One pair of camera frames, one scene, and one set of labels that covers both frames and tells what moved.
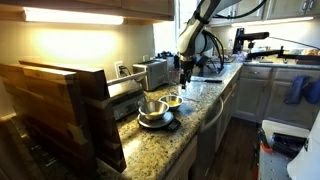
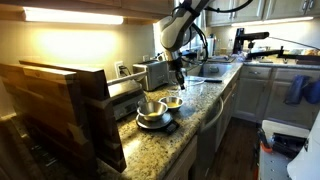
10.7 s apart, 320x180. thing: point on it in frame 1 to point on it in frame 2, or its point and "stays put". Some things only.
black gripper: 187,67 to 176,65
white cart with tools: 280,141 stays put
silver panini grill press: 126,94 stays put
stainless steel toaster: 156,73 stays put
